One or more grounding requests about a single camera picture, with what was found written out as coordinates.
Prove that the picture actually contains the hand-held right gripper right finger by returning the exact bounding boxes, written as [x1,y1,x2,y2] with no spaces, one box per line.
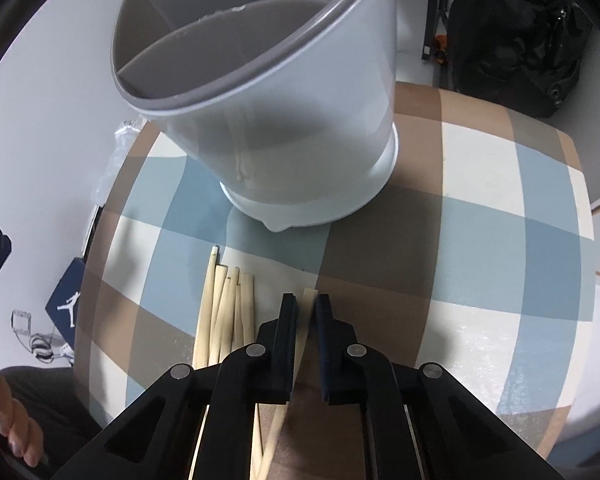
[315,294,567,480]

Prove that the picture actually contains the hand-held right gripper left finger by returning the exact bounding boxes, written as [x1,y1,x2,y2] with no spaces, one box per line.
[52,292,299,480]

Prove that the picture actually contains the white grey-rimmed utensil holder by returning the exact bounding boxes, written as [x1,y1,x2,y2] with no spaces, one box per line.
[111,0,400,233]

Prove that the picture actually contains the person's left hand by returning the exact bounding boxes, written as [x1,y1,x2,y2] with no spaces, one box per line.
[0,354,47,469]

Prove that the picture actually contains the blue shoe box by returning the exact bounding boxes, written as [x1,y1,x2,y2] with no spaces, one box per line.
[45,257,87,347]

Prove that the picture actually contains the person's dark trouser leg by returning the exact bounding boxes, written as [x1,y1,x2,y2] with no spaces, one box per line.
[0,366,102,463]

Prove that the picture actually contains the clear plastic wrap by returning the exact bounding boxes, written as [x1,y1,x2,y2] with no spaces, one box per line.
[92,119,147,207]

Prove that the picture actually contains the checked tablecloth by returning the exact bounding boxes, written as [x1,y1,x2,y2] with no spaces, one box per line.
[75,82,597,480]

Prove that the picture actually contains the black clothes rack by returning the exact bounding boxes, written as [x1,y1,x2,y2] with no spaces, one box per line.
[421,0,455,88]

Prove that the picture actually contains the black backpack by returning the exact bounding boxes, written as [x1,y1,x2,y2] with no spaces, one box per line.
[447,0,588,118]

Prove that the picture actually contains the white charger with cable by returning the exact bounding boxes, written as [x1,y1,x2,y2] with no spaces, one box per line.
[10,310,76,362]

